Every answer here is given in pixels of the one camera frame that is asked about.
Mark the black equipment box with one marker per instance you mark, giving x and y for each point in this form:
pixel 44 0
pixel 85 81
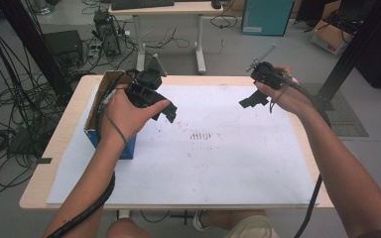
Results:
pixel 63 44

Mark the white-legged wooden desk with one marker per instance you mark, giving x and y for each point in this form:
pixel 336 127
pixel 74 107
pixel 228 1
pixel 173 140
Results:
pixel 165 7

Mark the beige shorts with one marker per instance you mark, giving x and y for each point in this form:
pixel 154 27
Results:
pixel 254 229

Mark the person's right hand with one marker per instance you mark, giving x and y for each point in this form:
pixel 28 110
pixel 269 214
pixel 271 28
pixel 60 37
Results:
pixel 291 97

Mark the white foam board mat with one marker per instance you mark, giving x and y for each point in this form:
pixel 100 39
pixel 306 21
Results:
pixel 211 165

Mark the person's left leg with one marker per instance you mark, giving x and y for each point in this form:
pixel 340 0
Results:
pixel 127 229

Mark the brown cardboard box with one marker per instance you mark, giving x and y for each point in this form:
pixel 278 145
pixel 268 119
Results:
pixel 330 38

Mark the white shoe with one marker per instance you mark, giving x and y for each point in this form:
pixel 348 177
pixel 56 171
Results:
pixel 198 221

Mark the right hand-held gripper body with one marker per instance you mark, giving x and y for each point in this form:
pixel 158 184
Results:
pixel 268 76

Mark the teal cabinet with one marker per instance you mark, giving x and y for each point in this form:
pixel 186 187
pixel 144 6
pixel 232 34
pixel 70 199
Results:
pixel 266 16

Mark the black tape piece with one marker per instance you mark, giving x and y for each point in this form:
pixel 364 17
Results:
pixel 44 161

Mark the person's left hand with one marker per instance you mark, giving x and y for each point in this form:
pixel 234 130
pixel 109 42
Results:
pixel 122 115

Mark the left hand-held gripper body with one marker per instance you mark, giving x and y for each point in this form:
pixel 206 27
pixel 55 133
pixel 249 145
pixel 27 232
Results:
pixel 144 92

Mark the person's leg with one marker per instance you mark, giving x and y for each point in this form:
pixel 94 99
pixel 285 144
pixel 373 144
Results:
pixel 127 229
pixel 231 214

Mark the black metal stand with base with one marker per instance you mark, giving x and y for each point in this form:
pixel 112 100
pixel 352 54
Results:
pixel 354 53

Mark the light wooden table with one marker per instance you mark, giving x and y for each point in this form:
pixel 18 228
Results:
pixel 63 139

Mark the black computer mouse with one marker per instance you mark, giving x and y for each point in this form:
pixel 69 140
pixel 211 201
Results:
pixel 216 4

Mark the dark floor mat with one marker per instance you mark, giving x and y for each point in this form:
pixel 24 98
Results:
pixel 347 122

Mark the blue cardboard box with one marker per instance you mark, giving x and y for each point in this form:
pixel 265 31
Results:
pixel 129 148

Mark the person's right leg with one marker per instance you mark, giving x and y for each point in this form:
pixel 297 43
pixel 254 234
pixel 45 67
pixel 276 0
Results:
pixel 231 214

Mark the black computer tower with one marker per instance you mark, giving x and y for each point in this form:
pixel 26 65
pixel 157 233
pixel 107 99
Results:
pixel 107 33

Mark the black metal stand post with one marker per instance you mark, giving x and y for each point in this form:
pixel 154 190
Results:
pixel 29 39

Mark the black keyboard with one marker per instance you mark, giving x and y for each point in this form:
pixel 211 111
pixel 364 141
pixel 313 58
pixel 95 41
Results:
pixel 142 4

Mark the large black case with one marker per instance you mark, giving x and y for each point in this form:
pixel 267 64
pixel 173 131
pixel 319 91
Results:
pixel 380 66

